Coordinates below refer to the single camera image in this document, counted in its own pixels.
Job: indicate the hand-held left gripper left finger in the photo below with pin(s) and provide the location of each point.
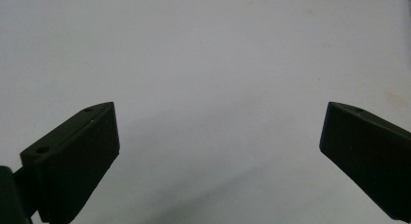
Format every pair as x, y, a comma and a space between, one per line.
74, 159

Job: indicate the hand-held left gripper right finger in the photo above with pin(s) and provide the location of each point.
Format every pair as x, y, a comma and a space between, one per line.
368, 153

